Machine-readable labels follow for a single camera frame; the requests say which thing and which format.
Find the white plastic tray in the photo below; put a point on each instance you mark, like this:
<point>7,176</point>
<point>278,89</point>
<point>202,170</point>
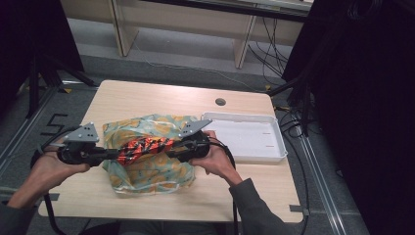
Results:
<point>251,137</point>

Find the person's right hand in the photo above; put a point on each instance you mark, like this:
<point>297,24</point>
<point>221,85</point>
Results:
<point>217,163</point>

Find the aluminium floor rail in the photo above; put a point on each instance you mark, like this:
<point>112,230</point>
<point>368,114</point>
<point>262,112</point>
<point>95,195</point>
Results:
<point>23,130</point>
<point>321,182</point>

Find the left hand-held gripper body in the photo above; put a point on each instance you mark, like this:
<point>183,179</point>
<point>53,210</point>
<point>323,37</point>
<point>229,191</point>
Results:
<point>78,148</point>

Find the black curtain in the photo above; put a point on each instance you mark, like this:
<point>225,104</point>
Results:
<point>365,98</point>
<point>32,39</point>

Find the person's left hand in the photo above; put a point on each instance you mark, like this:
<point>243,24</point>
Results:
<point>55,169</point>

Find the light wooden desk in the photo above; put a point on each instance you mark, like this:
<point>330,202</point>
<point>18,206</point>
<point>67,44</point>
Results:
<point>182,19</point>

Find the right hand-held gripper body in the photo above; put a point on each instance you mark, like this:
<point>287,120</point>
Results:
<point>195,143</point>

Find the orange and black snack packet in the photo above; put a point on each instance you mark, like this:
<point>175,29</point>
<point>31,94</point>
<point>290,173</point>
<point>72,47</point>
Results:
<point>147,148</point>

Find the orange fruit print shopping bag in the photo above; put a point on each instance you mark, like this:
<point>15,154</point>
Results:
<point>153,176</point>

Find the grey tape strip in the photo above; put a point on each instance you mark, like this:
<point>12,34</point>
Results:
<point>54,197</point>
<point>298,209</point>

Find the black metal stand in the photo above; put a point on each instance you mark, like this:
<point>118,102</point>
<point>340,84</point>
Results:
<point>42,78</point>
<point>301,98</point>

